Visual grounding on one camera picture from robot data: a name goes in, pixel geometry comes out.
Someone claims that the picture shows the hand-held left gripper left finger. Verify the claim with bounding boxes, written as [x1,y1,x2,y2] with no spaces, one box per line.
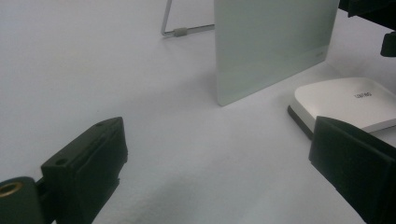
[40,116,129,224]

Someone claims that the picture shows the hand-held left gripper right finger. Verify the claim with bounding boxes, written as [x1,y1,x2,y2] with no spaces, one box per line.
[307,115,396,224]

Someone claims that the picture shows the white computer mouse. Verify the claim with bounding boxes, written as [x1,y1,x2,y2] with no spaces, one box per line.
[287,77,396,141]

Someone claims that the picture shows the frosted glass writing board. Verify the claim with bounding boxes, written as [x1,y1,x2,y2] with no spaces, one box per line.
[213,0,341,107]

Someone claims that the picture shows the metal wire board stand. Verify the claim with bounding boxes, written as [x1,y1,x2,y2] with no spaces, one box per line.
[160,0,216,38]

